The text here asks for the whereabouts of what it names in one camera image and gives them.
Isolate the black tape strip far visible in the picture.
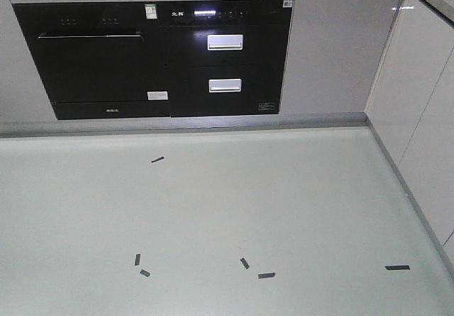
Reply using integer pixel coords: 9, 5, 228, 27
151, 156, 165, 163

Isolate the black built-in disinfection cabinet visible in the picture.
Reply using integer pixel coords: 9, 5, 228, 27
157, 0, 292, 117

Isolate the white label sticker on dishwasher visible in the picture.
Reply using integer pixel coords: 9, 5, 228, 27
147, 91, 168, 101

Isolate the black tape strip centre tilted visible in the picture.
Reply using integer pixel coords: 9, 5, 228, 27
240, 258, 250, 269

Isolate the black tape strip centre flat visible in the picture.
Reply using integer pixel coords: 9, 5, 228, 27
258, 272, 276, 279

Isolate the black tape strip left lower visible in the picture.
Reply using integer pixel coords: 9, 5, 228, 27
140, 269, 150, 277

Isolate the grey cabinet door panel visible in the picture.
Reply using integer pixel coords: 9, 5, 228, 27
280, 0, 399, 114

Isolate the green white energy label sticker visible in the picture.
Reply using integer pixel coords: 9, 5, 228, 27
144, 4, 157, 20

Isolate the blue QR code sticker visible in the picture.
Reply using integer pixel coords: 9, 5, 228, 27
282, 0, 293, 8

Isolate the white side cabinet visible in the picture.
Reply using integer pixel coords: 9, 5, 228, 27
365, 0, 454, 248

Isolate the black tape strip right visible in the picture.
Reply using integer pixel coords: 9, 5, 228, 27
385, 265, 411, 271

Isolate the lower silver drawer handle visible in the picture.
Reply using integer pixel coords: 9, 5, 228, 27
209, 79, 242, 93

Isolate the silver drawer handle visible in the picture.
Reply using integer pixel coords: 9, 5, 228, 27
209, 79, 242, 93
206, 34, 243, 51

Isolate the upper silver drawer handle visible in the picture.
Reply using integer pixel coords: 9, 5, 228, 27
206, 34, 243, 51

